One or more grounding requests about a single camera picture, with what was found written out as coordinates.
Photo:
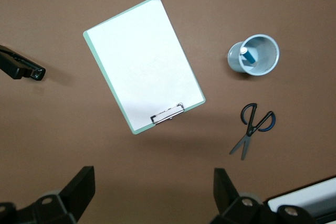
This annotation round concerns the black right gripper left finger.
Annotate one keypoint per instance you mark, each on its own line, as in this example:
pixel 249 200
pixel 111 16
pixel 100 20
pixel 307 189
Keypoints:
pixel 78 190

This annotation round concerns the black scissors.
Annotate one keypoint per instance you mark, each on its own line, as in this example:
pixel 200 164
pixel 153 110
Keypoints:
pixel 251 127

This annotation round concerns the white paper sheet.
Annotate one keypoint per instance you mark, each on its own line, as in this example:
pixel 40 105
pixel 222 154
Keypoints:
pixel 141 58

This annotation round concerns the white paper stack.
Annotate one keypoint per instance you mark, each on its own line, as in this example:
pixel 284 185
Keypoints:
pixel 315 192

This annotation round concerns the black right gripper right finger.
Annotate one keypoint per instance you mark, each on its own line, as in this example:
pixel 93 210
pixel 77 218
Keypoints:
pixel 225 195

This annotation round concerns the black stapler with red end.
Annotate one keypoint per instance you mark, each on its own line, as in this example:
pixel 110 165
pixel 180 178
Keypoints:
pixel 15 68

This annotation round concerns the light blue mesh cup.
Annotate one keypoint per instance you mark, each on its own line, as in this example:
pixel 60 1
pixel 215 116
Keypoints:
pixel 235 61

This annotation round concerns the blue marker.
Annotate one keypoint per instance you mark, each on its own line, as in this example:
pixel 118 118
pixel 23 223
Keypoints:
pixel 248 55

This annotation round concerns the green clipboard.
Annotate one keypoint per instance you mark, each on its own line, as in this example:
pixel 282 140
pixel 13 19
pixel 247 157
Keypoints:
pixel 137 129

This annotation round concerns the black document tray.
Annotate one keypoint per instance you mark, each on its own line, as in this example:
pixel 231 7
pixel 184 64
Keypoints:
pixel 329 218

